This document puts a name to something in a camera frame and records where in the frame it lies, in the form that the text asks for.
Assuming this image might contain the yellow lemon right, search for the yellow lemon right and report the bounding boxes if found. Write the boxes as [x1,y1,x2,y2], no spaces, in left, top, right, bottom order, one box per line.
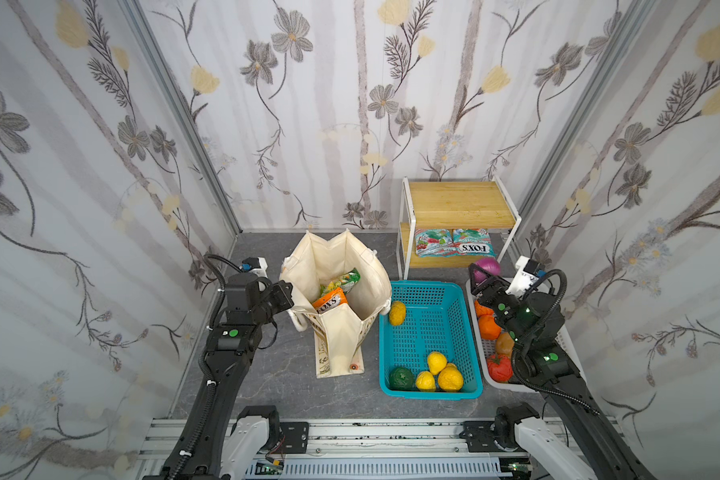
[427,351,449,376]

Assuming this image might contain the yellow lemon top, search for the yellow lemon top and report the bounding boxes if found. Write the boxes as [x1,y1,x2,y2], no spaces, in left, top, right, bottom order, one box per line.
[388,301,407,326]

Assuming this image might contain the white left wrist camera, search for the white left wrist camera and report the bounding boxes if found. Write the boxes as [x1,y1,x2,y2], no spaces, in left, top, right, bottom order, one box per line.
[241,257,268,278]

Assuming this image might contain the red tomato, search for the red tomato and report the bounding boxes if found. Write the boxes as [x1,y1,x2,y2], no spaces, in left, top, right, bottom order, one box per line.
[486,353,513,383]

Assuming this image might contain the purple onion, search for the purple onion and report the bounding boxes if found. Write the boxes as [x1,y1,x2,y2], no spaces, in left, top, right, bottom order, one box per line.
[473,257,501,284]

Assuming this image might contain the orange snack bag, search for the orange snack bag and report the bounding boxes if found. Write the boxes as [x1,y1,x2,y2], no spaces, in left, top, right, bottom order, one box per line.
[312,287,348,314]

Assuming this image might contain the yellow lemon middle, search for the yellow lemon middle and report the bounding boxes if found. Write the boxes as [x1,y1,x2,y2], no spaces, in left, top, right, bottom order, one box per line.
[415,371,437,392]

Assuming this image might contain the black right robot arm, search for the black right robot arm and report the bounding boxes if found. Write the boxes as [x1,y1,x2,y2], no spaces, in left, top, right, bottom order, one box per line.
[468,264,653,479]

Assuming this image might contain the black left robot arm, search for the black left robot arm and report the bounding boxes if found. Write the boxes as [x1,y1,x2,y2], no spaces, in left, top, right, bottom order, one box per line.
[152,253,294,479]

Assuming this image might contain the cream floral grocery tote bag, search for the cream floral grocery tote bag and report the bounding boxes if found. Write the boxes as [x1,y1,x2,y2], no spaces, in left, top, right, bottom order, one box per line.
[280,230,392,379]

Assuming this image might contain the Fox's candy bag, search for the Fox's candy bag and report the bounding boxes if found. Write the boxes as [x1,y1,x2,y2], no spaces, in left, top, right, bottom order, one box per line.
[453,229,496,258]

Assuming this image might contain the orange bell pepper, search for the orange bell pepper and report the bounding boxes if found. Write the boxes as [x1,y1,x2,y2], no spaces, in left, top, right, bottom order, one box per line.
[473,300,494,317]
[478,315,502,341]

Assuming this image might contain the aluminium mounting rail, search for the aluminium mounting rail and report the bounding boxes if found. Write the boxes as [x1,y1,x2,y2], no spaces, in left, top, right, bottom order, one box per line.
[137,416,634,480]

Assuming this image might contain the yellow lemon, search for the yellow lemon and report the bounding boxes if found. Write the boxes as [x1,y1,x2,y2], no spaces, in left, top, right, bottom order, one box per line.
[427,351,449,376]
[415,371,437,392]
[388,301,407,326]

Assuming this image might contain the teal plastic basket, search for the teal plastic basket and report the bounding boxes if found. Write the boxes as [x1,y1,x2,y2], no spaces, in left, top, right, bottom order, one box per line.
[379,280,483,401]

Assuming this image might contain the large yellow citrus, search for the large yellow citrus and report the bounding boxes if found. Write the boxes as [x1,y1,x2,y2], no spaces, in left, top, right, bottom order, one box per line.
[437,363,464,392]

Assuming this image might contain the green red candy bag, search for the green red candy bag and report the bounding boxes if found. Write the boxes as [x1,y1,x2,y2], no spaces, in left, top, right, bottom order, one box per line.
[414,229,457,258]

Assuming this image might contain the green snack bag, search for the green snack bag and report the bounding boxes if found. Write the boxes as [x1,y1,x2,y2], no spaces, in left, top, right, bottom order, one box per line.
[320,268,361,296]

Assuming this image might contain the green avocado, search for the green avocado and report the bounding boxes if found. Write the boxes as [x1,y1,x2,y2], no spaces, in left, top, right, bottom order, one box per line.
[388,367,416,391]

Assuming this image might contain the brown potato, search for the brown potato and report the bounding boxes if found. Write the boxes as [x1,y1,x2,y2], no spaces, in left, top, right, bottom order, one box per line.
[495,331,515,358]

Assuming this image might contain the white wooden two-tier shelf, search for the white wooden two-tier shelf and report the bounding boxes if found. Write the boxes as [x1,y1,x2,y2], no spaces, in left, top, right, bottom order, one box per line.
[396,178,522,280]

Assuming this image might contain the white plastic basket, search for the white plastic basket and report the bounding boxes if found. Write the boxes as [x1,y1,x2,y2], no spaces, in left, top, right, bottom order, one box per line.
[466,276,586,394]

